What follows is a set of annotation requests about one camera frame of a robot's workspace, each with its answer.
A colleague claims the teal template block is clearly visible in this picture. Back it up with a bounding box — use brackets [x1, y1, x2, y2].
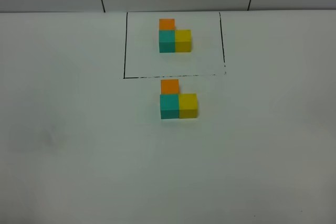
[159, 30, 175, 53]

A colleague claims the yellow template block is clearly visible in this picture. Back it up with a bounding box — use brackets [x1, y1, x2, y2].
[175, 29, 192, 52]

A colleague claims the orange template block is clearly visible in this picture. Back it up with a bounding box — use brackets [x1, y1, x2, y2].
[159, 18, 175, 30]

